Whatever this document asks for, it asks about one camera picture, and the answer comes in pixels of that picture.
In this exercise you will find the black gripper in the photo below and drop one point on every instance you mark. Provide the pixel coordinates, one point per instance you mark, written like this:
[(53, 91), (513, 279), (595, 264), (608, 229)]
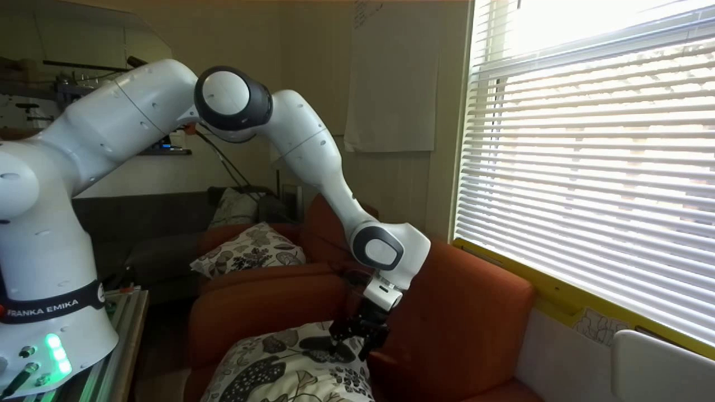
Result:
[(371, 321)]

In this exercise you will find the leaf print white cushion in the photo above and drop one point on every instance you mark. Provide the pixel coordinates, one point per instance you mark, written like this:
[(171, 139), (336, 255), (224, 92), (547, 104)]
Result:
[(248, 253), (292, 369)]

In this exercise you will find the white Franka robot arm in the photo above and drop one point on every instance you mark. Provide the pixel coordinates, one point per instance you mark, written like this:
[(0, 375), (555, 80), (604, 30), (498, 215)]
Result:
[(113, 126)]

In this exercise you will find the pale grey cushion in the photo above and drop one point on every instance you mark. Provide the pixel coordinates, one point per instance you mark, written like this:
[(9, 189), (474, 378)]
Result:
[(237, 210)]

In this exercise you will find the yellow window sill strip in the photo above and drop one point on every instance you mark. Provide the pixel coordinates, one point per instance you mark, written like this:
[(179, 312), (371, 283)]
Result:
[(567, 294)]

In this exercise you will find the metal robot stand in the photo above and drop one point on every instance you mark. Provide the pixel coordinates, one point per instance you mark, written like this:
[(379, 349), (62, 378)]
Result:
[(123, 342)]

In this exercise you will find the dark grey sofa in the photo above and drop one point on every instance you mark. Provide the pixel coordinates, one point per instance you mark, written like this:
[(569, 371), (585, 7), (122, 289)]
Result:
[(142, 232)]

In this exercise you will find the white paper sheet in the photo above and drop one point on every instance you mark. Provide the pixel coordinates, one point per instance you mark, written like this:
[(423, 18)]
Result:
[(393, 81)]

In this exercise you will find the white window blind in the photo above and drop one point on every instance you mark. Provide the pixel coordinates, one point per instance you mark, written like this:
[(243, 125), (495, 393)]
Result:
[(595, 165)]

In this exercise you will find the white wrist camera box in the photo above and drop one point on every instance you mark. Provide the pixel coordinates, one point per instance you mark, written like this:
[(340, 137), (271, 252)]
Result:
[(382, 294)]

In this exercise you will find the cluttered wall shelf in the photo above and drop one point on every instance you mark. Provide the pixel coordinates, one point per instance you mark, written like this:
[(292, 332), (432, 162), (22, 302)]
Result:
[(29, 98)]

